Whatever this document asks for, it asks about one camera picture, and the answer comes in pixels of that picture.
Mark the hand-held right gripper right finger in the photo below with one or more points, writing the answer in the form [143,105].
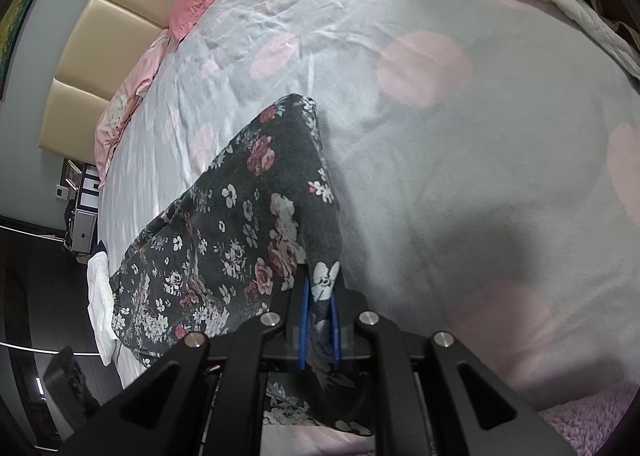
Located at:
[336,336]

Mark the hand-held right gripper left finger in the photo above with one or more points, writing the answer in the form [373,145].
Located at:
[303,321]

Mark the dark floral pants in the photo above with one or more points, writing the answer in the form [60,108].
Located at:
[240,216]

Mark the white folded towel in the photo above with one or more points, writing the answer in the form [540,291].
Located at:
[100,296]

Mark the white bedside cabinet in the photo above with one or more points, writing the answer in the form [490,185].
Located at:
[82,231]

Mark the grey pink-dotted duvet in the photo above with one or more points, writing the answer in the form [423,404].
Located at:
[450,186]

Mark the purple fluffy rug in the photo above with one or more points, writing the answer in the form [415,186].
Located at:
[590,421]

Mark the light pink pillow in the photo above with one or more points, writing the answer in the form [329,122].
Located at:
[130,91]

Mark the beige padded headboard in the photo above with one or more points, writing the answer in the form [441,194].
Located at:
[100,61]

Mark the framed landscape painting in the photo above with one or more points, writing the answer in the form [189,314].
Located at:
[12,21]

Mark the small picture frame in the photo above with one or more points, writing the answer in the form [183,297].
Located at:
[72,172]

